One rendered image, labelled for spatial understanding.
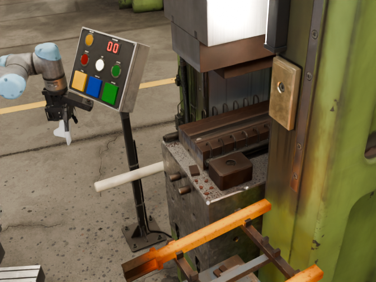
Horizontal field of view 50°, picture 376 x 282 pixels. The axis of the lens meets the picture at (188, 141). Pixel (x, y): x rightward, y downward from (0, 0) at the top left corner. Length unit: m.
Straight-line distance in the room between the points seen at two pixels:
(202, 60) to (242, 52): 0.13
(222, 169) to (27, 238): 1.60
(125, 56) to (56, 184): 1.47
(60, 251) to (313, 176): 1.69
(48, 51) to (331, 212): 0.99
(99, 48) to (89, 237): 1.17
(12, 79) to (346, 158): 0.95
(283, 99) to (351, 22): 0.28
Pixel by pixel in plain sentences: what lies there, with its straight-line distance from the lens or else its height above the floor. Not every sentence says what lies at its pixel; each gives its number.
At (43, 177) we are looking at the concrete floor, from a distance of 3.00.
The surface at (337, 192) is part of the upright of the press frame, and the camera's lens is 1.10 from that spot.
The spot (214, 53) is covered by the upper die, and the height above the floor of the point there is 1.32.
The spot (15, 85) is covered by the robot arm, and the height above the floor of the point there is 1.24.
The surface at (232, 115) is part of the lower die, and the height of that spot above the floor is 0.99.
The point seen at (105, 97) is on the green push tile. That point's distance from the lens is 1.69.
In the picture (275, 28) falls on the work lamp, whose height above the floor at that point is 1.44.
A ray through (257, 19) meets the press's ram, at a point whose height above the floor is 1.41.
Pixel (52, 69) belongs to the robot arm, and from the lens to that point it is 1.44.
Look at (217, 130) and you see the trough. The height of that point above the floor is 0.99.
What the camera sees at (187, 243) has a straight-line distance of 1.06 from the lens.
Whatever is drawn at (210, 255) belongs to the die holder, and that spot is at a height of 0.67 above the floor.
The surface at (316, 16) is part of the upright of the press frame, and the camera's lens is 0.94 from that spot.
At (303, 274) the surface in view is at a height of 0.97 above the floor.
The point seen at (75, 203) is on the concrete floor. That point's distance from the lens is 2.72.
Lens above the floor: 1.77
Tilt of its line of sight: 35 degrees down
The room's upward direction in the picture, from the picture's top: 3 degrees counter-clockwise
